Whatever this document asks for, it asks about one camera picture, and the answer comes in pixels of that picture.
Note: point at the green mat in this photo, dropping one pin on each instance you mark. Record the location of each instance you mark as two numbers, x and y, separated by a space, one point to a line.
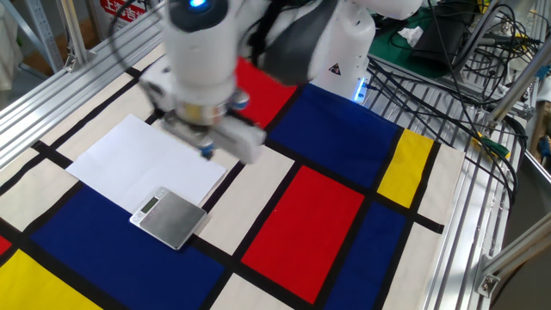
387 47

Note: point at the white sheet of paper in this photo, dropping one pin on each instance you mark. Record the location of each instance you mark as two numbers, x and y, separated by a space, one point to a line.
138 163

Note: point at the aluminium corner brace beam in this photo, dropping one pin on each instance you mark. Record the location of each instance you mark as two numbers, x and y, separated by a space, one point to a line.
512 254

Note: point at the silver gripper mounted camera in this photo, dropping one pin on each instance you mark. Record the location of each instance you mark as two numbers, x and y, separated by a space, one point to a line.
185 128

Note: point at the grey perforated shelf strut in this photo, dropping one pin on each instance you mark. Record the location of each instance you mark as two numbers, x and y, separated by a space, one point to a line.
41 30

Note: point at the aluminium side rail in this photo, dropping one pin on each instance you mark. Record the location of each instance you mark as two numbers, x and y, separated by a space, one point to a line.
64 90

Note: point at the red and white sign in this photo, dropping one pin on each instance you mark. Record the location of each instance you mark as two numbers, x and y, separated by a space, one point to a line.
122 10

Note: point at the crumpled white tissue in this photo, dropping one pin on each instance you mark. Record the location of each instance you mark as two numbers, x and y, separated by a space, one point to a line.
411 35

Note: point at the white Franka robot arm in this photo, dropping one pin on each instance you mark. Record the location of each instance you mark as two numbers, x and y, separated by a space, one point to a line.
275 39

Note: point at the black bag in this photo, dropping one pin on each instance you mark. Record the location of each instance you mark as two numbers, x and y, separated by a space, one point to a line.
439 39

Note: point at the silver digital pocket scale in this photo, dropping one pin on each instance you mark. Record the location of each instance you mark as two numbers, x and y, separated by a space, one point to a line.
170 219

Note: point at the green and yellow connector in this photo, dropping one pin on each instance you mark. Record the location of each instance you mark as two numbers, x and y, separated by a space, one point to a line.
495 146

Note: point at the slanted aluminium frame post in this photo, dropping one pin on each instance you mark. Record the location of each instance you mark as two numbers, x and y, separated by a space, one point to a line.
518 86

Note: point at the colour block patterned cloth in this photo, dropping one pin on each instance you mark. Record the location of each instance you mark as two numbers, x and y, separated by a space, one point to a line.
301 224

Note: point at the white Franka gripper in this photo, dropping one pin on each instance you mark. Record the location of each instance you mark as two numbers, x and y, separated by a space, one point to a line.
241 140

